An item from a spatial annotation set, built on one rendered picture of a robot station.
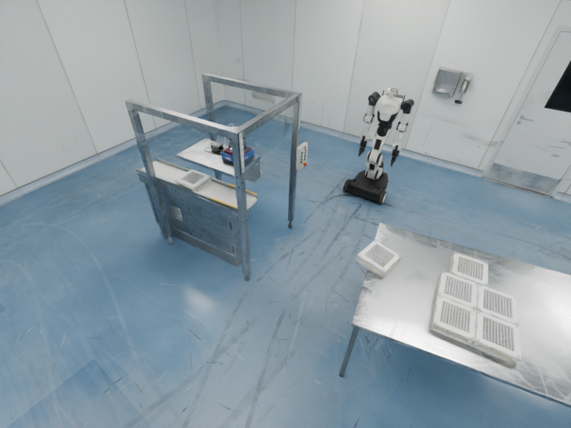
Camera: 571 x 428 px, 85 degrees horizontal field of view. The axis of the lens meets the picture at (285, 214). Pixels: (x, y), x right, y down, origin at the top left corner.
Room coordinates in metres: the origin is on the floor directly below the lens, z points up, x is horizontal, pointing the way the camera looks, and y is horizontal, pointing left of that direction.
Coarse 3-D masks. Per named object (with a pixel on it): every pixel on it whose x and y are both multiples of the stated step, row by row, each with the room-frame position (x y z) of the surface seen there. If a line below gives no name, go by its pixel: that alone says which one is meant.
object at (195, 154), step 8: (200, 144) 2.57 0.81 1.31; (208, 144) 2.58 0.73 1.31; (224, 144) 2.59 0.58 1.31; (184, 152) 2.42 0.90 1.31; (192, 152) 2.42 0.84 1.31; (200, 152) 2.43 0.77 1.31; (216, 152) 2.44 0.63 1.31; (192, 160) 2.28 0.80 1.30; (200, 160) 2.28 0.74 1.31; (208, 160) 2.29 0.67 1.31; (216, 160) 2.30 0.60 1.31; (224, 160) 2.30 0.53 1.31; (208, 168) 2.20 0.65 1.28; (216, 168) 2.17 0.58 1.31; (224, 168) 2.18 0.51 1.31; (232, 168) 2.18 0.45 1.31; (232, 176) 2.09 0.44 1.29
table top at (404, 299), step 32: (384, 224) 2.13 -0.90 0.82; (416, 256) 1.74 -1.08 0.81; (448, 256) 1.76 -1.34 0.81; (480, 256) 1.77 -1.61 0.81; (384, 288) 1.42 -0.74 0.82; (416, 288) 1.43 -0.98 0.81; (512, 288) 1.47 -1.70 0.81; (544, 288) 1.48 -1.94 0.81; (384, 320) 1.15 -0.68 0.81; (416, 320) 1.16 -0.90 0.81; (544, 320) 1.20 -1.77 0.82; (448, 352) 0.95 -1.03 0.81; (480, 352) 0.96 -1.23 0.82; (544, 352) 0.98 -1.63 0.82; (512, 384) 0.78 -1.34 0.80; (544, 384) 0.79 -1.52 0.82
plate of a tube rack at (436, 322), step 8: (440, 296) 1.31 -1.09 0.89; (440, 304) 1.25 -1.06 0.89; (448, 304) 1.25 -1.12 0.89; (456, 304) 1.25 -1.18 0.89; (440, 312) 1.19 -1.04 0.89; (472, 312) 1.20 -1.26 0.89; (432, 320) 1.13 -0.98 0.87; (464, 320) 1.13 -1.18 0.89; (472, 320) 1.13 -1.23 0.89; (448, 328) 1.07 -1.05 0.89; (456, 328) 1.08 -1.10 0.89; (472, 328) 1.08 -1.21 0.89; (464, 336) 1.02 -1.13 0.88; (472, 336) 1.02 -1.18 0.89
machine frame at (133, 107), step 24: (288, 96) 2.97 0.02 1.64; (168, 120) 2.37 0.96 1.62; (192, 120) 2.26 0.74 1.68; (144, 144) 2.59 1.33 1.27; (144, 168) 2.59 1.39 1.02; (240, 192) 2.06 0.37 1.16; (240, 216) 2.07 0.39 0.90; (288, 216) 2.94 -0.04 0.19; (168, 240) 2.58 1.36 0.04; (240, 240) 2.08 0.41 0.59
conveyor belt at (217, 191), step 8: (160, 168) 2.84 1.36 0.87; (168, 168) 2.85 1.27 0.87; (176, 168) 2.85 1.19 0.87; (160, 176) 2.69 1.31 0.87; (168, 176) 2.70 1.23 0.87; (176, 176) 2.70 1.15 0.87; (208, 184) 2.57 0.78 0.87; (216, 184) 2.58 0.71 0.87; (200, 192) 2.44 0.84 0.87; (208, 192) 2.44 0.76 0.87; (216, 192) 2.45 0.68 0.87; (224, 192) 2.45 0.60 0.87; (232, 192) 2.46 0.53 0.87; (224, 200) 2.32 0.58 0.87; (232, 200) 2.32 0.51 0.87; (248, 200) 2.33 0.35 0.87; (256, 200) 2.37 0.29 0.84; (248, 208) 2.25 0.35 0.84
